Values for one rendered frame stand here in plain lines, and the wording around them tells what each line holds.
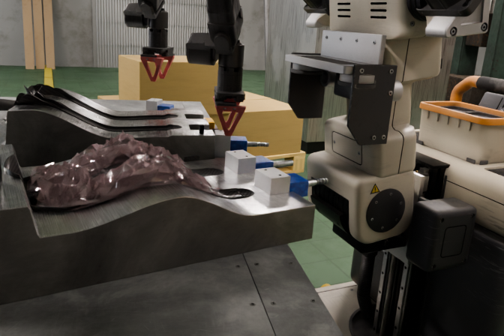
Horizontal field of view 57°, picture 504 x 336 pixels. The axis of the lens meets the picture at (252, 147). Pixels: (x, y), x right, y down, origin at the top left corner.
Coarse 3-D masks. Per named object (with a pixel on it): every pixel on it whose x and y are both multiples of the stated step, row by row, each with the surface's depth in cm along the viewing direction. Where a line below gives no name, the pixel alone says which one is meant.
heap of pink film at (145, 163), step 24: (96, 144) 71; (120, 144) 71; (144, 144) 73; (48, 168) 65; (72, 168) 67; (96, 168) 68; (120, 168) 64; (144, 168) 62; (168, 168) 63; (48, 192) 59; (72, 192) 59; (96, 192) 60; (120, 192) 59; (216, 192) 68
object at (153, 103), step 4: (148, 100) 144; (152, 100) 144; (156, 100) 145; (160, 100) 147; (148, 104) 144; (152, 104) 144; (156, 104) 144; (160, 104) 146; (164, 104) 147; (168, 104) 147; (172, 104) 147; (148, 108) 145; (152, 108) 145; (156, 108) 144; (160, 108) 144; (164, 108) 144; (168, 108) 144; (172, 108) 146
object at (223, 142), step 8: (216, 136) 108; (224, 136) 108; (232, 136) 112; (240, 136) 112; (216, 144) 108; (224, 144) 108; (232, 144) 109; (240, 144) 109; (248, 144) 111; (256, 144) 111; (264, 144) 112; (216, 152) 109; (224, 152) 109
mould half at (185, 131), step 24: (48, 96) 97; (0, 120) 106; (24, 120) 84; (48, 120) 85; (72, 120) 87; (96, 120) 96; (120, 120) 103; (144, 120) 103; (168, 120) 103; (192, 120) 104; (0, 144) 88; (24, 144) 85; (48, 144) 86; (72, 144) 87; (168, 144) 91; (192, 144) 92
